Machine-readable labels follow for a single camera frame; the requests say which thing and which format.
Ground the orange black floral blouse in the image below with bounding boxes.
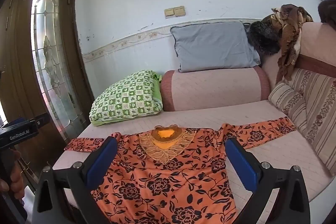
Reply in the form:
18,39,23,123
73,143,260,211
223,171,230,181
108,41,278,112
64,117,297,224

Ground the person left hand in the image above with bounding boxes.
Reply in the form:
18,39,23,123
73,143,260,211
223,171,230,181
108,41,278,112
0,150,25,200

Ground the wooden stained glass door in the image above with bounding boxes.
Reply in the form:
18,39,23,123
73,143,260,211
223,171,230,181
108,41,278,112
1,0,93,189

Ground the striped floral cushion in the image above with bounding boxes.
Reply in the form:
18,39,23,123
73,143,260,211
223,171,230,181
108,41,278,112
268,69,336,176

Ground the pink quilted sofa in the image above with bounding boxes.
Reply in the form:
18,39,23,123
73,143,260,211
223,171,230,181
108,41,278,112
52,22,336,224

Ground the green white patterned pillow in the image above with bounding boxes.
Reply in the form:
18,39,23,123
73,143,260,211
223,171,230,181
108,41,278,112
89,70,163,126

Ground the black furry garment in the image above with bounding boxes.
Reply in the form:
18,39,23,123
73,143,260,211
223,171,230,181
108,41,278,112
247,16,280,56

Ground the grey pillow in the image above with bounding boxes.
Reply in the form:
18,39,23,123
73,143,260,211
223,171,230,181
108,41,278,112
170,22,261,73

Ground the dark brown garment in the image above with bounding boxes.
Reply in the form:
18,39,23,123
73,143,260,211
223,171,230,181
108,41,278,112
318,0,336,25

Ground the beige wall switch plate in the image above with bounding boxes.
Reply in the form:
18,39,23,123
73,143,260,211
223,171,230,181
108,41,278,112
164,6,186,18

